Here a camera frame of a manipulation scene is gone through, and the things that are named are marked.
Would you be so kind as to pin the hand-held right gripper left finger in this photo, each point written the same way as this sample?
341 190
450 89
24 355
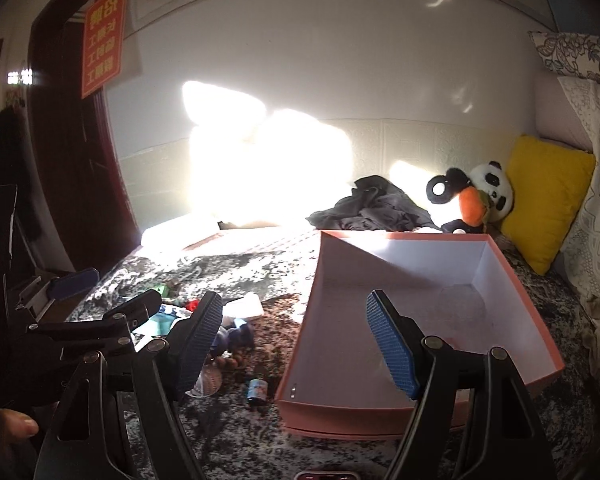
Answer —
200 340

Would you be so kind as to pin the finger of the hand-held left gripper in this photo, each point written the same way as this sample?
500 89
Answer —
75 280
125 317

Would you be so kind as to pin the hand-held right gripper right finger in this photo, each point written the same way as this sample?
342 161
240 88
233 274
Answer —
392 345

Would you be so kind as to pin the green tape measure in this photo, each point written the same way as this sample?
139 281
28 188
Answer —
160 290

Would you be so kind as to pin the pink cardboard box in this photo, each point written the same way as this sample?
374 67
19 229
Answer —
430 270

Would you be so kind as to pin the person's left hand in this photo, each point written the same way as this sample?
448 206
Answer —
15 424

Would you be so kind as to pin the teal plastic lid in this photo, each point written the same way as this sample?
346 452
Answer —
160 323

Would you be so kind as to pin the small red item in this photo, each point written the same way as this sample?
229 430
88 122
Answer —
193 304

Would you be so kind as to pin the blue toy figure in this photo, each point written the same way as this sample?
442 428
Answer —
237 335

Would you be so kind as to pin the white plastic piece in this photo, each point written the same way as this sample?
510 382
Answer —
245 306

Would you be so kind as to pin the small blue bottle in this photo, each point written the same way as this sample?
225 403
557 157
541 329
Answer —
256 388

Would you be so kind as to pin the grey patterned blanket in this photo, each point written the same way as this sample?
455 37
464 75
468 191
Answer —
260 280

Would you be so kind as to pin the white folded pillow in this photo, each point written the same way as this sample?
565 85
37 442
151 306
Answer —
180 232

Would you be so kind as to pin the dark grey cloth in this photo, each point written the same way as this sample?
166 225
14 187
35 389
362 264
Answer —
375 210

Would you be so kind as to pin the phone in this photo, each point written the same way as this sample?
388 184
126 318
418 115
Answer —
325 475

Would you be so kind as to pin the panda plush toy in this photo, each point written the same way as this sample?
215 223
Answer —
490 185

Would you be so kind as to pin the yellow pillow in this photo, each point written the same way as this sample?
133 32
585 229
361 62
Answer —
545 200

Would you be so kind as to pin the lattice window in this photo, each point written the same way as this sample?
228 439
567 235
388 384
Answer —
15 77

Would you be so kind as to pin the pink headboard cushion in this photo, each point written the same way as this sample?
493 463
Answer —
555 110

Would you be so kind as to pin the floral pillow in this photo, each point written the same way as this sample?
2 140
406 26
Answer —
575 55

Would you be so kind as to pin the dark wooden door frame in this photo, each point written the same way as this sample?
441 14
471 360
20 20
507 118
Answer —
75 160

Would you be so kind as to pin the red wall sign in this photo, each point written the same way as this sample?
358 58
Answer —
104 40

